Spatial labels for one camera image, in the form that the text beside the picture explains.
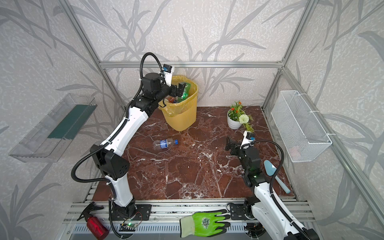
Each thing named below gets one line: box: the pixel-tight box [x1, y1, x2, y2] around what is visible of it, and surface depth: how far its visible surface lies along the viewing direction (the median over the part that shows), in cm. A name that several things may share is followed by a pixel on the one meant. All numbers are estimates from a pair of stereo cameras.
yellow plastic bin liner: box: [158, 75, 198, 117], surface depth 88 cm
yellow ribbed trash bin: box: [158, 75, 199, 132], surface depth 90 cm
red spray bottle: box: [76, 201, 110, 240], surface depth 69 cm
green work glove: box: [179, 209, 231, 238], surface depth 71 cm
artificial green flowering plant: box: [228, 100, 255, 133], surface depth 99 cm
